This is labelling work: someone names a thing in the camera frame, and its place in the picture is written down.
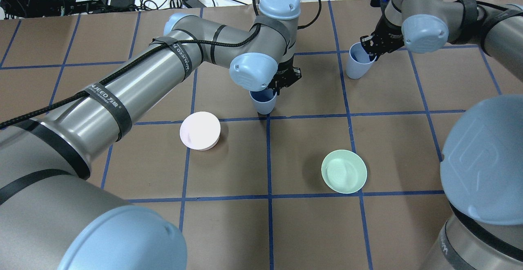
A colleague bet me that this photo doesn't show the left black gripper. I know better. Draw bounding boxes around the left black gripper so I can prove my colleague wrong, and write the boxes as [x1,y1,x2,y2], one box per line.
[268,56,302,96]

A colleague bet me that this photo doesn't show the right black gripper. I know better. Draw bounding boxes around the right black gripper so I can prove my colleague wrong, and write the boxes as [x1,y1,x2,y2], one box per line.
[360,0,404,60]

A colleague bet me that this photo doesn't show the blue cup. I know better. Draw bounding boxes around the blue cup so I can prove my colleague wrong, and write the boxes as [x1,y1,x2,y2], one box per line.
[346,42,377,79]
[250,88,277,115]

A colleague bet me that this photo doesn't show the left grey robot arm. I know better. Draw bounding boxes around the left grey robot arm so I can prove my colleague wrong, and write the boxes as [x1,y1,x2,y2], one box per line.
[1,0,300,270]

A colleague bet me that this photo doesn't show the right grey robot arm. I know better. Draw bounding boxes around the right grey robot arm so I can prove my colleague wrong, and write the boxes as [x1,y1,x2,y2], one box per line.
[360,0,523,270]

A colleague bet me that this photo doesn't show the pink bowl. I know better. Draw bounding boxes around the pink bowl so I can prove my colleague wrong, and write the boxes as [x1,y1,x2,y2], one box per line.
[179,112,221,151]

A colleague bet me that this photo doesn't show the green bowl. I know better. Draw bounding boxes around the green bowl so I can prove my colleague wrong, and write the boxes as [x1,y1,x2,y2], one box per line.
[321,150,368,194]

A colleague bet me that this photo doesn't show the black power adapter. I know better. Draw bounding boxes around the black power adapter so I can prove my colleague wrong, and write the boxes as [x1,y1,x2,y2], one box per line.
[182,0,207,8]

